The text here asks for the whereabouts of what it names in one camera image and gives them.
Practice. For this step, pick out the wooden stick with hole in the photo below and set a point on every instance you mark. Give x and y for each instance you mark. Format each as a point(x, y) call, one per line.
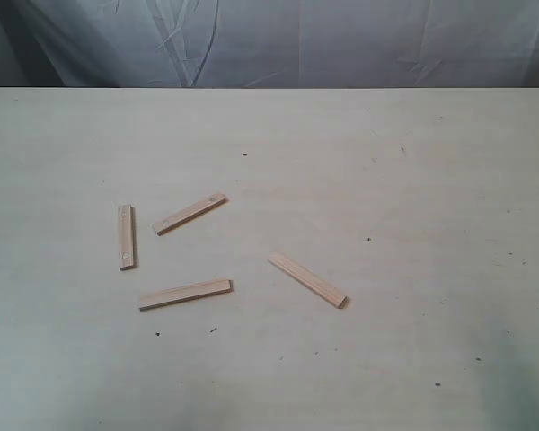
point(127, 238)

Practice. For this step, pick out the white backdrop cloth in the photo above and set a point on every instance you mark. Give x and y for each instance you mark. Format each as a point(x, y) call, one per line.
point(269, 44)

